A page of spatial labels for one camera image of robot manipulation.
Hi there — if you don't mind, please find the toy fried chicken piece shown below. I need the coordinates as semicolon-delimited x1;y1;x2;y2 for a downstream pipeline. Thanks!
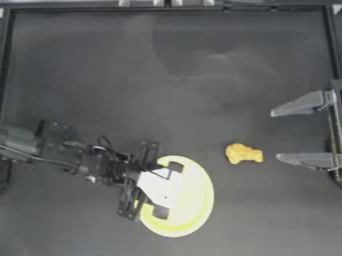
224;142;266;165

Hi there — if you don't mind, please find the black table frame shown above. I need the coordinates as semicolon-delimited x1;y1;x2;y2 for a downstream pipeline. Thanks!
0;0;342;118

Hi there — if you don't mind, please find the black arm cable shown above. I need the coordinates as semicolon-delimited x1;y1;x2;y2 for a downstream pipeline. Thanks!
0;143;83;169

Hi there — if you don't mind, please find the yellow oval plate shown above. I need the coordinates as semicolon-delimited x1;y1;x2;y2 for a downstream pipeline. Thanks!
137;154;216;239

